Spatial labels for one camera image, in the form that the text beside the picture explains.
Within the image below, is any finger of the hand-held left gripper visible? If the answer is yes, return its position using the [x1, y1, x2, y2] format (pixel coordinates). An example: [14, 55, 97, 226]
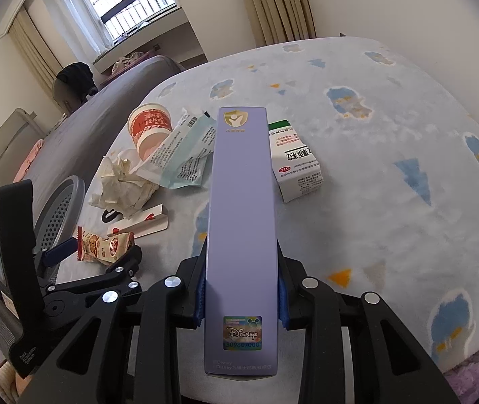
[33, 238, 78, 289]
[45, 244, 144, 304]

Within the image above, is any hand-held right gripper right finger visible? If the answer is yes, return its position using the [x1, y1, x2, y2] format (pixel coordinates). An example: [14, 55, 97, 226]
[275, 240, 461, 404]

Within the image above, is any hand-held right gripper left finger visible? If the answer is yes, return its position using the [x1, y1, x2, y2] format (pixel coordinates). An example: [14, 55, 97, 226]
[18, 240, 209, 404]

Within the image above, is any red patterned snack packet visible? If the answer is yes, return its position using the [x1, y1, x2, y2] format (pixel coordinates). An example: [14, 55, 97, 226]
[76, 226, 135, 266]

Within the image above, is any grey perforated bin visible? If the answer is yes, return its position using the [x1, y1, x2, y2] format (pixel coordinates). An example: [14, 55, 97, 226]
[33, 175, 86, 257]

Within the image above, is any long purple cardboard box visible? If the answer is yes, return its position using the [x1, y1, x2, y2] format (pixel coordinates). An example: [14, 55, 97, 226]
[203, 107, 280, 377]

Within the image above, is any white card with red hearts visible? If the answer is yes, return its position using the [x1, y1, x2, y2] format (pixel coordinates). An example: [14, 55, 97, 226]
[107, 203, 169, 238]

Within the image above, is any pink cloth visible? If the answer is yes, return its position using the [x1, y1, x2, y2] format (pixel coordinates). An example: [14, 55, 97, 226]
[12, 139, 44, 181]

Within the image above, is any crumpled white tissue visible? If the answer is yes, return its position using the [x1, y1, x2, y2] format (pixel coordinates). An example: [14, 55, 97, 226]
[88, 149, 160, 220]

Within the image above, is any grey headboard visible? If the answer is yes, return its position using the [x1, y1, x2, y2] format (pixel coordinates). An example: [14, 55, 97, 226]
[0, 108, 38, 186]

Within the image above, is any white and green medicine box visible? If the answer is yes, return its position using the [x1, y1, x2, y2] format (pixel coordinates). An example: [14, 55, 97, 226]
[267, 120, 324, 203]

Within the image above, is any teal and white printed pouch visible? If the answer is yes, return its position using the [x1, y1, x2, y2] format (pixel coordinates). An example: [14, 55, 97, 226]
[136, 107, 217, 190]

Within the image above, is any beige chair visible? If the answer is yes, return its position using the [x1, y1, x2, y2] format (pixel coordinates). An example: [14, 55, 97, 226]
[52, 78, 93, 114]

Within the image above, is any grey bed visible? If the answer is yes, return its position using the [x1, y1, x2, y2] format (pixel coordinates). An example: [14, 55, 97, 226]
[0, 55, 185, 228]

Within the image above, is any red and white paper cup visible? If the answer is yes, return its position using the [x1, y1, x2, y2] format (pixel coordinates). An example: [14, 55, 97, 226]
[128, 103, 173, 161]

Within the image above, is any light blue printed blanket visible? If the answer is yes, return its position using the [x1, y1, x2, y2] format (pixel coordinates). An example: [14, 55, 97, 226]
[54, 36, 479, 388]

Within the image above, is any black garment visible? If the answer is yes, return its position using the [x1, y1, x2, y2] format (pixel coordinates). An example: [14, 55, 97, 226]
[56, 62, 99, 97]

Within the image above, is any narrow beige curtain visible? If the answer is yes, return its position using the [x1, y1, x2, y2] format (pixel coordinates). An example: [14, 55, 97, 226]
[10, 8, 61, 102]

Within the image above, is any purple fluffy cloth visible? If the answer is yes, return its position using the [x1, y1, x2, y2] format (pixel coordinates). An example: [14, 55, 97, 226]
[442, 345, 479, 400]

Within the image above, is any pink bag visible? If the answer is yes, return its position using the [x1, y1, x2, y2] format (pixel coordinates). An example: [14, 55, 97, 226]
[111, 53, 145, 74]

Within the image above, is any white sheer curtain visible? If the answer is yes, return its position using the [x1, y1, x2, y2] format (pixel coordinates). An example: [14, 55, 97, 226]
[52, 0, 114, 57]

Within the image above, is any white window bench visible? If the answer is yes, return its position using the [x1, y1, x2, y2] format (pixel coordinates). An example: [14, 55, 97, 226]
[92, 6, 206, 76]

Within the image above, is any wide beige curtain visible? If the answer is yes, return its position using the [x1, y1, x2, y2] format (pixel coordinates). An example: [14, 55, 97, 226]
[239, 0, 320, 47]

